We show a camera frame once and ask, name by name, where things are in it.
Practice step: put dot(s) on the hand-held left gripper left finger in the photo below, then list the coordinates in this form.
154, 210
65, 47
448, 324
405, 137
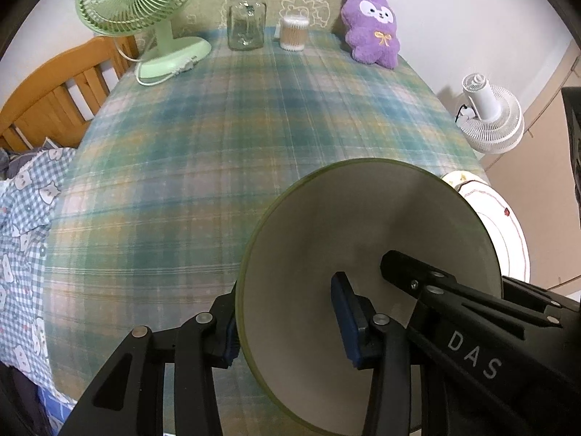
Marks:
230, 345

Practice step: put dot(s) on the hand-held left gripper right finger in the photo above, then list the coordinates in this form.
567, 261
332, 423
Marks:
345, 322

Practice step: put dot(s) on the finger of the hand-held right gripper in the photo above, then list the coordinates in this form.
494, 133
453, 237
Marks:
454, 318
540, 302

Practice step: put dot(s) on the white plate with red rim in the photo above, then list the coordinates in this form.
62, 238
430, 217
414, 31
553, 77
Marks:
510, 236

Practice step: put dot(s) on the small floral ceramic bowl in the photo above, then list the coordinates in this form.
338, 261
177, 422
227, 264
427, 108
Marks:
363, 218

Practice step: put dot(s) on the dark object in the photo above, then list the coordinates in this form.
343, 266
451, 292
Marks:
574, 145

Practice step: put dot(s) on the beige wooden door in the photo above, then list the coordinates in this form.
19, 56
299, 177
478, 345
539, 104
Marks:
544, 122

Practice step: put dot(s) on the white standing fan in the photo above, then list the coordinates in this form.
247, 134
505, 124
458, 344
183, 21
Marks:
494, 127

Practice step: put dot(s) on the blue printed sheet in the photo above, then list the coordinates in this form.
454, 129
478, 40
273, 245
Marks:
54, 411

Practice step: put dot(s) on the plaid tablecloth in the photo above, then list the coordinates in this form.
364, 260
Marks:
204, 145

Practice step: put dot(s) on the dark cloth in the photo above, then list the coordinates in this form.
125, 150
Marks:
18, 404

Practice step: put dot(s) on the blue gingham bear-print cloth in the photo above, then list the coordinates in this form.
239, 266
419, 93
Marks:
22, 236

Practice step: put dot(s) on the grey cloth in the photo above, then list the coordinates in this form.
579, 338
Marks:
11, 161

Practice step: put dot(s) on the purple plush toy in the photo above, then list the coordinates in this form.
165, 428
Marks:
370, 32

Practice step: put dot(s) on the cotton swab container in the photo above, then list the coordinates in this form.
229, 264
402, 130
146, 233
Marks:
293, 32

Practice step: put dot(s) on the glass jar with black lid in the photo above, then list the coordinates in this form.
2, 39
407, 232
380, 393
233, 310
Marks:
245, 22

